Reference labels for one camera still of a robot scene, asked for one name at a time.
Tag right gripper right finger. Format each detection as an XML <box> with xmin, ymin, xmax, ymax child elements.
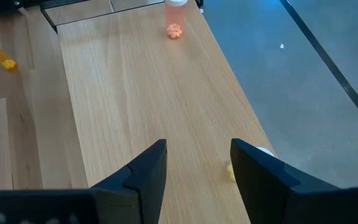
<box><xmin>230</xmin><ymin>138</ymin><xmax>354</xmax><ymax>224</ymax></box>

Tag yellow medicine bottle white cap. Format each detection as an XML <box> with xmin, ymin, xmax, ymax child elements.
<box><xmin>226</xmin><ymin>146</ymin><xmax>275</xmax><ymax>184</ymax></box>

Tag pink medicine bottle white cap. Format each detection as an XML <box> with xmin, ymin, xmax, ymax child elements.
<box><xmin>164</xmin><ymin>0</ymin><xmax>188</xmax><ymax>40</ymax></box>

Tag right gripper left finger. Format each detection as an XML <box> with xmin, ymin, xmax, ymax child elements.
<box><xmin>89</xmin><ymin>138</ymin><xmax>168</xmax><ymax>224</ymax></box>

